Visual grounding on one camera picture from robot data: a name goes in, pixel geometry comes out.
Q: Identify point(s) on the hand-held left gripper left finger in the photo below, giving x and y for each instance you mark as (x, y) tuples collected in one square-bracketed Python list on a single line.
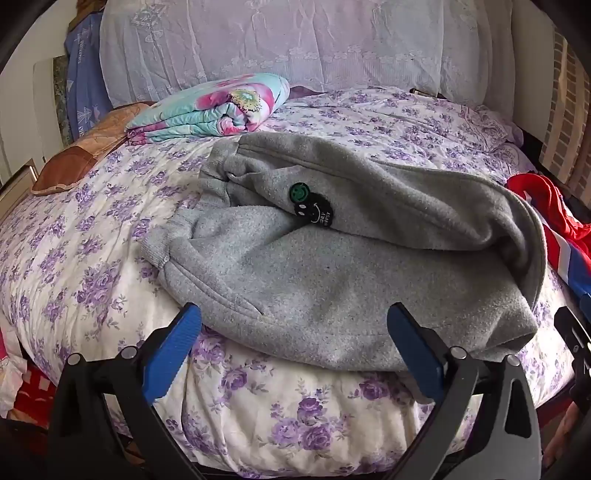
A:
[(171, 353)]

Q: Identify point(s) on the brown satin pillow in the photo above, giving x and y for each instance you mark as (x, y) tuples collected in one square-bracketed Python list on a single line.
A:
[(78, 157)]

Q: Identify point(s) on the folded turquoise pink floral quilt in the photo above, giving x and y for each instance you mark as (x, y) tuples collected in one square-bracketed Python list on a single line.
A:
[(207, 110)]

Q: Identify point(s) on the white lace curtain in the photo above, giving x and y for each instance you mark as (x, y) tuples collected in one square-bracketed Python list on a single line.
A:
[(277, 41)]

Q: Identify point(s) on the blue printed cloth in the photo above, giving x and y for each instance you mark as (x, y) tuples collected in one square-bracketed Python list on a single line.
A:
[(85, 83)]

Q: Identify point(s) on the red garment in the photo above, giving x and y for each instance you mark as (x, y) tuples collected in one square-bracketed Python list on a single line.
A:
[(535, 194)]

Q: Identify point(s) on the person's right hand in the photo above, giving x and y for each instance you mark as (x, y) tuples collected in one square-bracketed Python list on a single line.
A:
[(558, 434)]

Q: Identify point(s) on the bed with purple floral sheet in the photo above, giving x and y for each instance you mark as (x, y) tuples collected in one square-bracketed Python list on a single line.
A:
[(92, 254)]

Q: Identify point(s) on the dark marbled picture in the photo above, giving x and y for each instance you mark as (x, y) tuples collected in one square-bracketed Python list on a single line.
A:
[(61, 97)]

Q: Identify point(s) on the gold bed headboard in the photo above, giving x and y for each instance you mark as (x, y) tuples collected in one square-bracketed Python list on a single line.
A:
[(18, 182)]

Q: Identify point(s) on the pink red floral cloth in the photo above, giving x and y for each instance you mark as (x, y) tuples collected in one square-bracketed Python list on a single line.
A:
[(27, 392)]

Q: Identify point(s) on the grey sweatshirt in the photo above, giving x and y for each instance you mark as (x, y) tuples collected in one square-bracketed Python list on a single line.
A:
[(300, 277)]

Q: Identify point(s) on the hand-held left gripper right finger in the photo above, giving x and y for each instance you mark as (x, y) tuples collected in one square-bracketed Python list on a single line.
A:
[(415, 355)]

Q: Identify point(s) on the purple floral pillow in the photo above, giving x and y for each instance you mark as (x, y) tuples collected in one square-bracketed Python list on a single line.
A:
[(489, 124)]

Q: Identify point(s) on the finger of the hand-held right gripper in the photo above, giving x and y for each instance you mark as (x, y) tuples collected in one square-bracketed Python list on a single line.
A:
[(572, 332)]

